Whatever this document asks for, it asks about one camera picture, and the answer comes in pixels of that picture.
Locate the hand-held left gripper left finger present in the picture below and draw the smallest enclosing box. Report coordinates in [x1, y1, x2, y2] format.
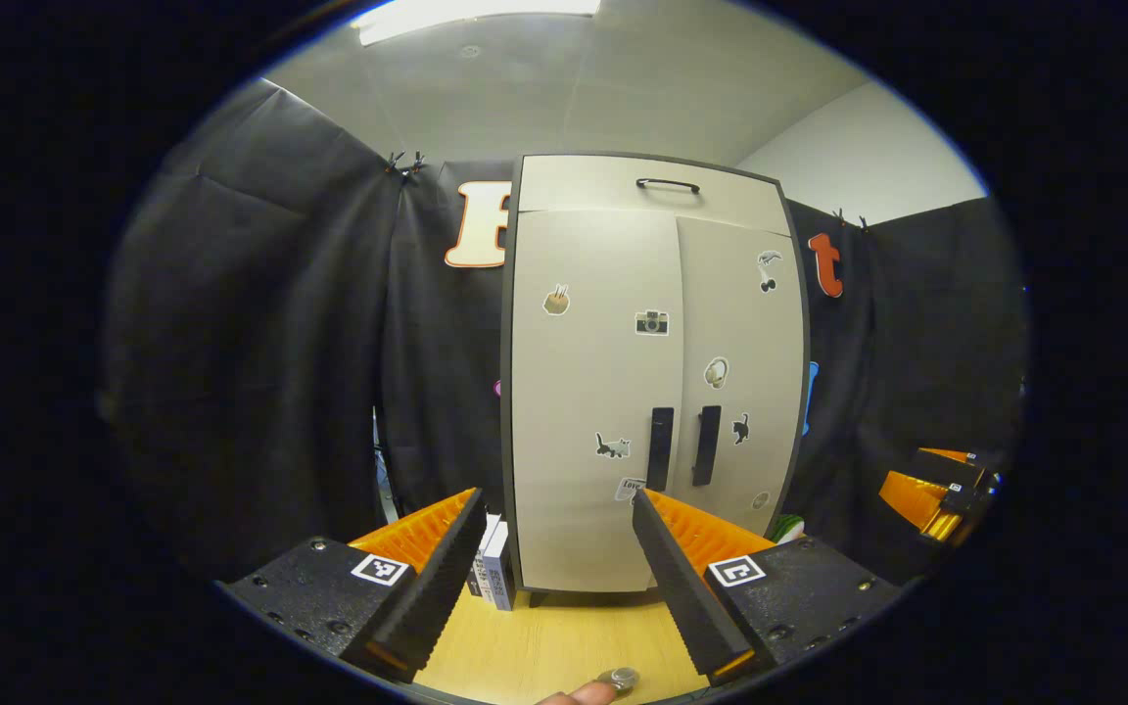
[221, 487, 489, 684]

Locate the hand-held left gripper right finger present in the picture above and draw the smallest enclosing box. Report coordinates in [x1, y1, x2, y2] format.
[631, 487, 903, 686]

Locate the white cabinet door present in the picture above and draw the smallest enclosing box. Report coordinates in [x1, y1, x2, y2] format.
[674, 215, 808, 549]
[510, 209, 687, 593]

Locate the white and grey cabinet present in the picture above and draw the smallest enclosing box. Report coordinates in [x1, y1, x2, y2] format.
[500, 152, 812, 595]

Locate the white cabinet drawer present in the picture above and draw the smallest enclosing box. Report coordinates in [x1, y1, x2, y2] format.
[517, 154, 792, 236]

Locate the white book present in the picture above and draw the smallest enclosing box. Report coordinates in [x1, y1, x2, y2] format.
[471, 512, 504, 600]

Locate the grey blue book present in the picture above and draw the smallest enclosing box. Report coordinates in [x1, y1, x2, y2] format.
[481, 519, 516, 613]

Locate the black backdrop cloth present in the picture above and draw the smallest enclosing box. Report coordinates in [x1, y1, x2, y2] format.
[99, 78, 1030, 588]

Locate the ceiling light panel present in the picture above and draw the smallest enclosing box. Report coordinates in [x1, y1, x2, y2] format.
[349, 0, 604, 48]

